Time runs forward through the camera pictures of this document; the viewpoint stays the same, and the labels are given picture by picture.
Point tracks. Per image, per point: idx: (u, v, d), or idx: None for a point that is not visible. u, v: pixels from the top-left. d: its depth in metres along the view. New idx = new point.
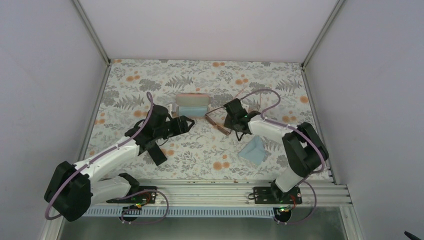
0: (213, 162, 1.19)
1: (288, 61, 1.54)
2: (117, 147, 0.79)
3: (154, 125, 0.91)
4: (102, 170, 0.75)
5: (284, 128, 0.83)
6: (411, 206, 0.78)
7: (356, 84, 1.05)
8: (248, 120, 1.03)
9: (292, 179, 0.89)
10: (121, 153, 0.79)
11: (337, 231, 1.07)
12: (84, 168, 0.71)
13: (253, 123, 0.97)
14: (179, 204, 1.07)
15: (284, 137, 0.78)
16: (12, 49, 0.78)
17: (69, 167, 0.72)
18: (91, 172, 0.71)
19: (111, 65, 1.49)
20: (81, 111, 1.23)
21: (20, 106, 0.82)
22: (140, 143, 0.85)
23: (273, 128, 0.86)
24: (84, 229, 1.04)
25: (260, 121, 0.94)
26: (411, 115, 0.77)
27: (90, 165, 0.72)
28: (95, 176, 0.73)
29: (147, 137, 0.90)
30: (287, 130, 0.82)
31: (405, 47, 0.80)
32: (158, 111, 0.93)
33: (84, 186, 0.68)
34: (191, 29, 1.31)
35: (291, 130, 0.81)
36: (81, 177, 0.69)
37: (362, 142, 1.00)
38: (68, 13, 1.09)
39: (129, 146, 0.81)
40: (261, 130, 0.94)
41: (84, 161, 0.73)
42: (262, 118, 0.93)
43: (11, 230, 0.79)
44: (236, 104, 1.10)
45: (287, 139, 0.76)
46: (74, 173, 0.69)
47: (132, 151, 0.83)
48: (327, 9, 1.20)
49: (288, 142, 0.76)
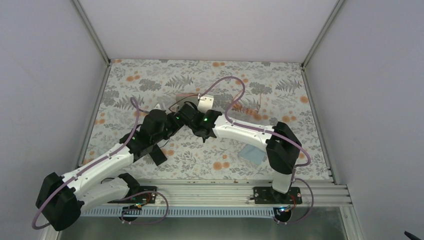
0: (213, 162, 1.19)
1: (288, 61, 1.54)
2: (108, 156, 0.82)
3: (151, 132, 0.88)
4: (91, 182, 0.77)
5: (262, 133, 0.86)
6: (411, 206, 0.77)
7: (356, 84, 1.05)
8: (210, 124, 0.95)
9: (284, 178, 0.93)
10: (113, 163, 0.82)
11: (337, 231, 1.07)
12: (71, 181, 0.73)
13: (218, 129, 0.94)
14: (179, 204, 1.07)
15: (267, 145, 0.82)
16: (12, 48, 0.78)
17: (58, 178, 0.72)
18: (77, 185, 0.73)
19: (111, 65, 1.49)
20: (80, 111, 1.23)
21: (21, 105, 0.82)
22: (135, 150, 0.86)
23: (249, 134, 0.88)
24: (84, 229, 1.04)
25: (230, 127, 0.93)
26: (411, 115, 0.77)
27: (78, 177, 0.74)
28: (82, 189, 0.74)
29: (144, 144, 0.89)
30: (265, 135, 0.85)
31: (405, 46, 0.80)
32: (156, 116, 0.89)
33: (69, 200, 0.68)
34: (191, 29, 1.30)
35: (268, 134, 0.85)
36: (67, 190, 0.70)
37: (362, 142, 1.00)
38: (67, 12, 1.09)
39: (121, 155, 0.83)
40: (232, 135, 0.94)
41: (72, 174, 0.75)
42: (231, 123, 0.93)
43: (11, 231, 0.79)
44: (186, 108, 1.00)
45: (271, 148, 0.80)
46: (61, 186, 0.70)
47: (124, 160, 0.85)
48: (327, 8, 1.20)
49: (272, 150, 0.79)
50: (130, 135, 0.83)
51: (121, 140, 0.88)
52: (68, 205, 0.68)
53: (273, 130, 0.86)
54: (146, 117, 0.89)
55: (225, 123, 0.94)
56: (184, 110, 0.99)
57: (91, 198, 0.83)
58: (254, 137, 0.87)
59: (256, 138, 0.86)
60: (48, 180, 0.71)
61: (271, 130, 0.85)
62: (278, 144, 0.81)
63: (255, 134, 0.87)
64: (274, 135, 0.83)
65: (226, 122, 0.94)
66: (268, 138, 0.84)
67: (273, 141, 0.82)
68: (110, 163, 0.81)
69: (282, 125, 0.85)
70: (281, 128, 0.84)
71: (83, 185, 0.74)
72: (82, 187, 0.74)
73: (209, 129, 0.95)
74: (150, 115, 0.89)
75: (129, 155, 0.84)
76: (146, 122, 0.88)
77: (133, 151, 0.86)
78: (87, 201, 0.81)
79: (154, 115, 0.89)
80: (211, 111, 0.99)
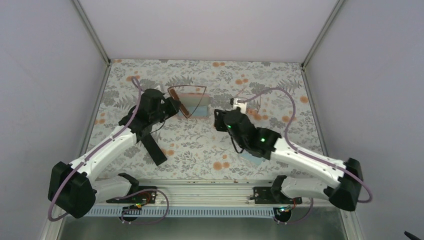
0: (213, 163, 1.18)
1: (288, 61, 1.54)
2: (111, 138, 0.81)
3: (149, 110, 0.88)
4: (100, 165, 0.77)
5: (332, 168, 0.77)
6: (411, 206, 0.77)
7: (357, 84, 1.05)
8: (265, 145, 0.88)
9: (307, 194, 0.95)
10: (117, 144, 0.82)
11: (337, 231, 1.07)
12: (81, 166, 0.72)
13: (278, 154, 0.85)
14: (178, 204, 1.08)
15: (340, 184, 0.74)
16: (12, 49, 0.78)
17: (67, 166, 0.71)
18: (88, 169, 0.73)
19: (110, 65, 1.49)
20: (81, 111, 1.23)
21: (20, 105, 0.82)
22: (136, 130, 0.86)
23: (314, 165, 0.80)
24: (84, 229, 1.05)
25: (293, 154, 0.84)
26: (412, 115, 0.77)
27: (86, 161, 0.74)
28: (92, 173, 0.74)
29: (143, 123, 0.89)
30: (336, 171, 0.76)
31: (405, 46, 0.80)
32: (153, 94, 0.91)
33: (83, 184, 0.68)
34: (191, 28, 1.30)
35: (341, 171, 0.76)
36: (79, 175, 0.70)
37: (362, 142, 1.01)
38: (67, 12, 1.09)
39: (124, 136, 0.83)
40: (292, 162, 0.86)
41: (80, 160, 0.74)
42: (295, 150, 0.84)
43: (11, 231, 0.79)
44: (245, 120, 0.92)
45: (343, 187, 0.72)
46: (72, 172, 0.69)
47: (127, 141, 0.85)
48: (327, 9, 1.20)
49: (345, 191, 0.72)
50: (132, 117, 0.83)
51: (121, 122, 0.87)
52: (83, 190, 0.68)
53: (345, 167, 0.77)
54: (143, 96, 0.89)
55: (287, 148, 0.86)
56: (243, 122, 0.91)
57: (101, 188, 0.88)
58: (322, 171, 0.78)
59: (325, 174, 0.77)
60: (56, 169, 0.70)
61: (343, 166, 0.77)
62: (351, 185, 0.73)
63: (324, 168, 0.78)
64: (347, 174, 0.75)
65: (289, 147, 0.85)
66: (341, 176, 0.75)
67: (346, 180, 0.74)
68: (115, 144, 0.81)
69: (352, 162, 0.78)
70: (353, 166, 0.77)
71: (93, 168, 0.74)
72: (92, 170, 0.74)
73: (265, 151, 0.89)
74: (146, 93, 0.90)
75: (132, 135, 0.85)
76: (143, 101, 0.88)
77: (135, 131, 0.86)
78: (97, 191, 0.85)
79: (149, 94, 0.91)
80: (270, 130, 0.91)
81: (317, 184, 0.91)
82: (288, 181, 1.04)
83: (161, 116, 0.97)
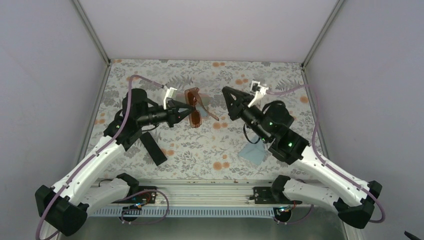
0: (213, 163, 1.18)
1: (288, 61, 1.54)
2: (95, 154, 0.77)
3: (134, 116, 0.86)
4: (85, 185, 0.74)
5: (358, 189, 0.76)
6: (411, 207, 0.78)
7: (356, 84, 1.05)
8: (294, 150, 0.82)
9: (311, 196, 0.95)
10: (101, 159, 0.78)
11: (337, 231, 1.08)
12: (63, 190, 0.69)
13: (305, 163, 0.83)
14: (179, 204, 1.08)
15: (361, 204, 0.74)
16: (12, 49, 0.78)
17: (49, 190, 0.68)
18: (71, 192, 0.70)
19: (111, 65, 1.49)
20: (81, 111, 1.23)
21: (20, 105, 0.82)
22: (123, 137, 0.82)
23: (339, 182, 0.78)
24: (84, 229, 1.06)
25: (319, 166, 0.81)
26: (411, 115, 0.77)
27: (68, 184, 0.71)
28: (77, 195, 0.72)
29: (130, 130, 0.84)
30: (361, 192, 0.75)
31: (405, 47, 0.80)
32: (135, 99, 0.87)
33: (67, 209, 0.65)
34: (191, 28, 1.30)
35: (365, 193, 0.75)
36: (62, 199, 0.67)
37: (361, 142, 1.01)
38: (67, 12, 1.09)
39: (109, 150, 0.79)
40: (315, 173, 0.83)
41: (62, 182, 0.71)
42: (323, 163, 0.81)
43: (11, 231, 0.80)
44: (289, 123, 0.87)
45: (363, 209, 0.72)
46: (54, 197, 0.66)
47: (114, 153, 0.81)
48: (328, 8, 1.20)
49: (365, 213, 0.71)
50: (120, 127, 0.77)
51: (106, 133, 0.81)
52: (68, 214, 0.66)
53: (369, 189, 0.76)
54: (125, 100, 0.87)
55: (314, 158, 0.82)
56: (287, 125, 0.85)
57: (94, 200, 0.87)
58: (346, 190, 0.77)
59: (349, 193, 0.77)
60: (38, 193, 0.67)
61: (367, 188, 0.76)
62: (371, 206, 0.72)
63: (348, 187, 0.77)
64: (370, 197, 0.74)
65: (316, 158, 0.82)
66: (363, 198, 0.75)
67: (369, 203, 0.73)
68: (99, 160, 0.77)
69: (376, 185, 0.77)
70: (377, 189, 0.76)
71: (77, 190, 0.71)
72: (76, 193, 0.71)
73: (290, 156, 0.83)
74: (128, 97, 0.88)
75: (118, 147, 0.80)
76: (125, 105, 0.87)
77: (122, 141, 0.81)
78: (91, 203, 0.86)
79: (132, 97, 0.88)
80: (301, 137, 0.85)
81: (326, 196, 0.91)
82: (292, 183, 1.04)
83: (153, 122, 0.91)
